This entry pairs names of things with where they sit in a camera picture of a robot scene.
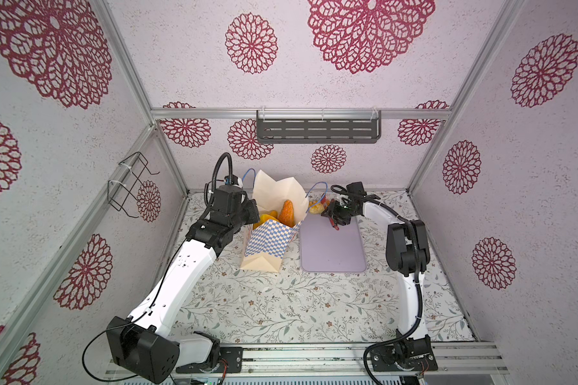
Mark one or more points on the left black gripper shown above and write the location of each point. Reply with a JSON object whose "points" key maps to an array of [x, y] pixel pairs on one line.
{"points": [[248, 204]]}

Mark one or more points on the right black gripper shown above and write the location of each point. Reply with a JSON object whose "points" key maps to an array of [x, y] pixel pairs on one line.
{"points": [[333, 212]]}

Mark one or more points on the red kitchen tongs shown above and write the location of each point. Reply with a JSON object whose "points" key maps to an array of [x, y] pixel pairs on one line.
{"points": [[329, 205]]}

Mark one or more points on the twisted light bread roll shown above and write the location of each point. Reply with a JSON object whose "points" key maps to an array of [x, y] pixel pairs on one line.
{"points": [[317, 209]]}

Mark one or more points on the striped swirl bread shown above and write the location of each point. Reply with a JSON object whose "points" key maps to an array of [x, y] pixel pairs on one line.
{"points": [[271, 216]]}

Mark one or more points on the blue checkered paper bag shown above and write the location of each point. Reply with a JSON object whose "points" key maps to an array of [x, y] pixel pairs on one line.
{"points": [[265, 247]]}

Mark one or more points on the long orange bread loaf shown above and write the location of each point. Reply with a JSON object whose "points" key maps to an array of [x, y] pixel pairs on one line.
{"points": [[287, 214]]}

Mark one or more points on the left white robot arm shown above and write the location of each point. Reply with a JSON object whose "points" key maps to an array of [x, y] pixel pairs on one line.
{"points": [[141, 342]]}

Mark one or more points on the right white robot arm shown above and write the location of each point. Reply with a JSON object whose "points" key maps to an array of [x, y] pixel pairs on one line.
{"points": [[407, 253]]}

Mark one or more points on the lavender tray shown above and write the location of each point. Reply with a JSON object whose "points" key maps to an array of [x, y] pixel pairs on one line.
{"points": [[325, 249]]}

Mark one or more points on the grey wall shelf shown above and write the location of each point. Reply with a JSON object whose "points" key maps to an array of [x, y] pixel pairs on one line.
{"points": [[316, 131]]}

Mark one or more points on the black wire wall rack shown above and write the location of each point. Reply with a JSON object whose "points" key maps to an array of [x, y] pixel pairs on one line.
{"points": [[135, 194]]}

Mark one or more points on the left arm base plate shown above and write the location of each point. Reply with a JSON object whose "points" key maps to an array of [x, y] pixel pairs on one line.
{"points": [[229, 361]]}

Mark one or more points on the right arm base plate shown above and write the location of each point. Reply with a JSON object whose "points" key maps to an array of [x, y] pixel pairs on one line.
{"points": [[409, 355]]}

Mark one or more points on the aluminium front rail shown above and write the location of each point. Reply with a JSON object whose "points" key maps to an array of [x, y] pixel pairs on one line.
{"points": [[346, 360]]}

